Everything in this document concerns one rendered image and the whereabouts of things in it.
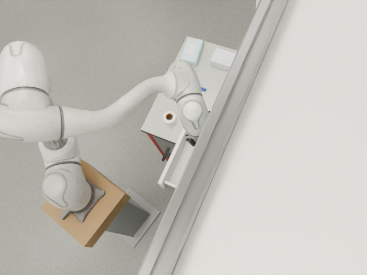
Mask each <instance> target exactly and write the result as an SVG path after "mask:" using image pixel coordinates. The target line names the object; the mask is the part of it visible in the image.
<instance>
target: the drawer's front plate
mask: <svg viewBox="0 0 367 275"><path fill-rule="evenodd" d="M186 134H187V135H188V132H187V131H185V129H184V128H183V130H182V132H181V134H180V136H179V138H178V140H177V143H176V145H175V147H174V149H173V151H172V153H171V155H170V158H169V160H168V162H167V164H166V166H165V168H164V170H163V173H162V175H161V177H160V179H159V181H158V184H159V185H160V186H161V187H162V188H164V189H166V187H167V186H166V185H165V181H169V179H170V177H171V175H172V173H173V170H174V168H175V166H176V163H177V161H178V160H179V157H180V155H181V152H182V150H183V148H184V146H185V144H186V142H187V141H186V138H185V135H186Z"/></svg>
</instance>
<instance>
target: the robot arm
mask: <svg viewBox="0 0 367 275"><path fill-rule="evenodd" d="M153 93H163V94H164V95H165V96H166V97H167V98H169V99H171V100H173V101H175V102H176V104H177V108H178V112H179V119H180V121H181V124H182V126H183V128H184V129H185V131H187V132H188V135H187V134H186V135H185V138H186V141H188V142H189V143H190V144H191V145H192V146H193V147H194V146H195V144H196V142H195V141H197V140H198V138H199V136H200V133H201V131H202V128H203V126H204V124H205V122H206V120H207V117H208V115H209V112H208V108H207V107H206V104H205V101H204V99H203V95H202V89H201V86H200V82H199V79H198V77H197V74H196V72H195V70H194V69H193V67H192V66H191V65H190V64H189V63H188V62H186V61H175V62H174V63H172V64H171V65H170V67H169V69H168V71H167V72H166V73H165V75H163V76H157V77H152V78H150V79H147V80H145V81H143V82H141V83H140V84H138V85H137V86H135V87H134V88H133V89H132V90H130V91H129V92H128V93H126V94H125V95H124V96H122V97H121V98H120V99H118V100H117V101H116V102H114V103H113V104H111V105H110V106H108V107H106V108H105V109H102V110H97V111H88V110H80V109H74V108H70V107H64V106H55V105H54V104H53V102H52V99H51V94H52V87H51V81H50V76H49V71H48V68H47V66H46V62H45V58H44V56H43V55H42V53H41V52H40V51H39V49H38V48H37V47H36V46H35V45H33V44H31V43H29V42H26V41H14V42H12V43H9V44H8V45H7V46H5V47H4V48H3V50H2V52H1V54H0V96H1V104H0V138H4V139H8V140H13V141H21V142H38V145H39V149H40V151H41V154H42V157H43V161H44V165H45V170H46V173H45V177H44V179H43V181H42V192H43V195H44V198H45V199H46V200H47V201H48V202H49V203H50V204H52V205H54V206H55V207H58V208H60V209H63V211H62V213H61V214H60V218H61V219H63V220H65V219H66V218H67V217H68V216H69V215H70V214H73V215H74V216H75V217H76V218H77V220H78V221H79V222H84V221H85V219H86V217H87V215H88V214H89V212H90V211H91V210H92V209H93V208H94V206H95V205H96V203H97V202H98V201H99V200H100V199H101V198H102V197H103V196H104V195H105V191H104V190H102V189H100V188H98V187H97V186H96V185H95V184H93V183H92V182H91V181H90V180H89V179H87V178H86V177H85V175H84V173H83V171H82V168H81V158H80V150H79V143H78V138H77V136H78V135H83V134H88V133H94V132H97V131H101V130H105V129H108V128H110V127H112V126H114V125H116V124H117V123H119V122H120V121H121V120H123V119H124V118H125V117H126V116H127V115H128V114H129V113H131V112H132V111H133V110H134V109H135V108H136V107H137V106H138V105H139V104H140V103H142V102H143V101H144V100H145V99H146V98H147V97H148V96H150V95H151V94H153Z"/></svg>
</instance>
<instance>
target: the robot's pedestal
mask: <svg viewBox="0 0 367 275"><path fill-rule="evenodd" d="M125 193H126V194H128V195H129V196H130V197H131V198H130V199H129V200H128V201H127V203H126V204H125V205H124V207H123V208H122V210H121V211H120V212H119V213H118V215H117V216H116V217H115V219H114V220H113V221H112V222H111V224H110V225H109V226H108V228H107V229H106V231H108V232H113V233H116V234H118V235H119V236H120V237H122V238H123V239H124V240H125V241H126V242H127V243H129V244H130V245H131V246H132V247H133V248H134V247H135V246H136V245H137V244H138V242H139V241H140V240H141V238H142V237H143V235H144V234H145V233H146V232H147V230H148V229H149V227H150V226H151V225H152V223H153V222H154V221H155V219H156V218H157V217H158V215H159V214H160V211H159V210H157V209H156V208H154V207H153V206H152V205H150V204H149V203H148V202H147V201H145V200H144V199H143V198H142V197H140V196H139V195H138V194H137V193H135V192H134V191H132V190H131V189H130V188H128V189H127V190H126V192H125Z"/></svg>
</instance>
